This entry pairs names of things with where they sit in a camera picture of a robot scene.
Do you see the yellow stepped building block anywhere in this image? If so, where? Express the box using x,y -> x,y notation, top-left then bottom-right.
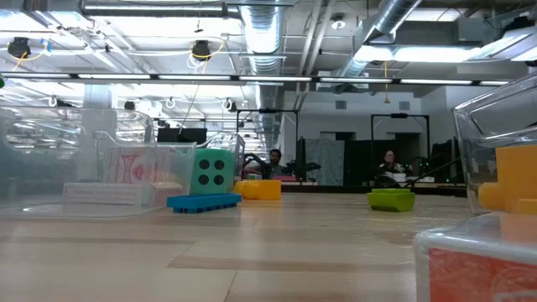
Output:
494,144 -> 537,200
232,180 -> 283,201

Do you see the blue long brick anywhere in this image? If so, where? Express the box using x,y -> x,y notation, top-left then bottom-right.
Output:
166,192 -> 243,215

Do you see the lime green building brick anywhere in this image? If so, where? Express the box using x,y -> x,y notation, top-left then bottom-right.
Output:
367,187 -> 417,213

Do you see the red patterned card deck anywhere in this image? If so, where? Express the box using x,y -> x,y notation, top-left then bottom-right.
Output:
106,146 -> 159,185

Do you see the pink playing card deck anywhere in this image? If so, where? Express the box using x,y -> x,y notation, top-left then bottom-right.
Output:
61,181 -> 185,206

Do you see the clear rounded plastic bin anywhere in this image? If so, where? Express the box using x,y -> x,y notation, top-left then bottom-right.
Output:
451,70 -> 537,216

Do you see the orange playing card deck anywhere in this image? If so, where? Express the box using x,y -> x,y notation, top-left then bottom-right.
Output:
413,211 -> 537,302

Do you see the person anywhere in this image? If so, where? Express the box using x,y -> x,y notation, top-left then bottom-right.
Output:
376,149 -> 414,186
245,148 -> 295,181

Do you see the grey fabric partition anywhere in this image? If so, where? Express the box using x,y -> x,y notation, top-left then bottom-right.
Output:
305,138 -> 346,186

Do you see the long ceiling light strip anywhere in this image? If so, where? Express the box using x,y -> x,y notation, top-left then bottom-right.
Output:
0,73 -> 508,86

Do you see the tall clear plastic container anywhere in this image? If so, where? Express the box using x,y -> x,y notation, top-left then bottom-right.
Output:
0,107 -> 199,219

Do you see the black wall monitor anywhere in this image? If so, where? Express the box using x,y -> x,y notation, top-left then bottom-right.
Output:
157,127 -> 208,143

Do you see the silver spiral air duct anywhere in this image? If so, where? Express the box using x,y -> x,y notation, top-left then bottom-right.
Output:
335,0 -> 423,85
237,0 -> 287,163

